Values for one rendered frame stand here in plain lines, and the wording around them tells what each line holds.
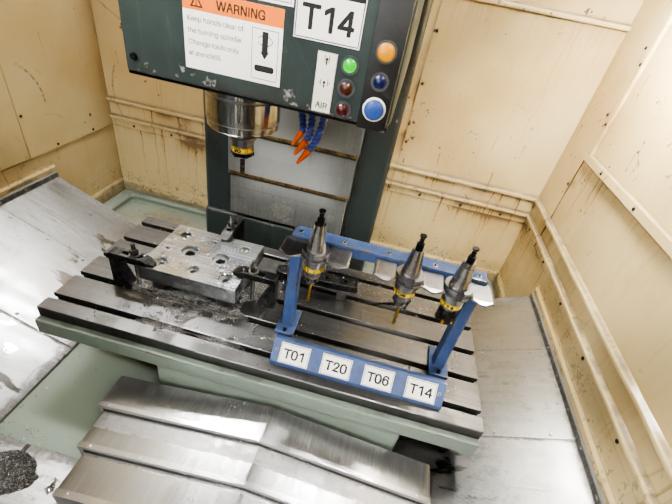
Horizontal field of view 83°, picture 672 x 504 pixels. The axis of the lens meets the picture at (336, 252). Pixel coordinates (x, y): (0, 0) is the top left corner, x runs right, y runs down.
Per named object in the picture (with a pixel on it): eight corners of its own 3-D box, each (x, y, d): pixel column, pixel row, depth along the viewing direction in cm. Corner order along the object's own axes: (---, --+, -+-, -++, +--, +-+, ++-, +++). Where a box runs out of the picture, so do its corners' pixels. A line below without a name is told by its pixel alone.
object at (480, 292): (494, 310, 83) (496, 307, 82) (470, 304, 83) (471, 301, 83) (490, 290, 89) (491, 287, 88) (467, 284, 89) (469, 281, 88)
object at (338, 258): (346, 272, 85) (347, 269, 85) (324, 266, 86) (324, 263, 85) (352, 254, 91) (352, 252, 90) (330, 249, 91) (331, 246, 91)
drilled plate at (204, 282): (234, 304, 109) (234, 291, 106) (139, 278, 111) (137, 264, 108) (263, 258, 127) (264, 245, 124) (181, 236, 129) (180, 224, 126)
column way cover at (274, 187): (341, 240, 150) (368, 107, 119) (225, 211, 153) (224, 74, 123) (343, 234, 153) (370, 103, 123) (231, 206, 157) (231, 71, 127)
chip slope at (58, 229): (49, 452, 100) (16, 394, 85) (-176, 382, 104) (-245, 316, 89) (208, 258, 172) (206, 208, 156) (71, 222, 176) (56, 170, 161)
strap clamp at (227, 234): (228, 264, 128) (228, 227, 119) (219, 261, 128) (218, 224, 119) (244, 243, 138) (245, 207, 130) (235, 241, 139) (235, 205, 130)
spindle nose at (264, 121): (282, 119, 94) (286, 67, 87) (274, 143, 81) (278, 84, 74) (215, 109, 92) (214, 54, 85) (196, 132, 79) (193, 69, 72)
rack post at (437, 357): (447, 380, 104) (490, 302, 87) (427, 374, 105) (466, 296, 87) (445, 352, 112) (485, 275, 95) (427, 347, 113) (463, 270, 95)
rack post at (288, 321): (292, 337, 107) (303, 254, 90) (273, 332, 108) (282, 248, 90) (301, 313, 115) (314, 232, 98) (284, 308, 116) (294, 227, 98)
